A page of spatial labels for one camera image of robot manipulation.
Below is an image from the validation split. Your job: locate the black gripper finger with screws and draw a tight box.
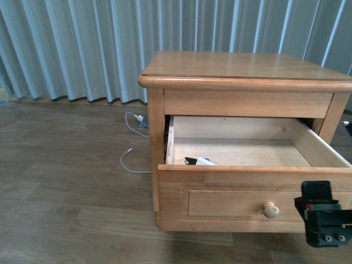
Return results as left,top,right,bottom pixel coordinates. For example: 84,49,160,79
294,180,351,247

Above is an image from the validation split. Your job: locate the wooden drawer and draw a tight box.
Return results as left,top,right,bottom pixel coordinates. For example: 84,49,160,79
157,115,351,233

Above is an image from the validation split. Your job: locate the white charger with black cable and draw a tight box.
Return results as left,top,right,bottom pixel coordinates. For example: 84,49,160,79
185,157,217,166

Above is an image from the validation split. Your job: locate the wooden nightstand cabinet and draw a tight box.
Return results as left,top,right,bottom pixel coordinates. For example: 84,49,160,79
137,50,352,214

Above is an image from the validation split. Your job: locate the open metal floor socket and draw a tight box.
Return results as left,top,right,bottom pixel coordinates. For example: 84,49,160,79
137,115,149,129

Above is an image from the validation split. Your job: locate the pale green pleated curtain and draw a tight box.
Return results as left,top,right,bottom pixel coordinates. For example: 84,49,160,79
1,1,351,102

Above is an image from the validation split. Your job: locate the white floor charging cable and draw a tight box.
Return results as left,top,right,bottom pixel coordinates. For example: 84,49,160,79
120,112,152,174

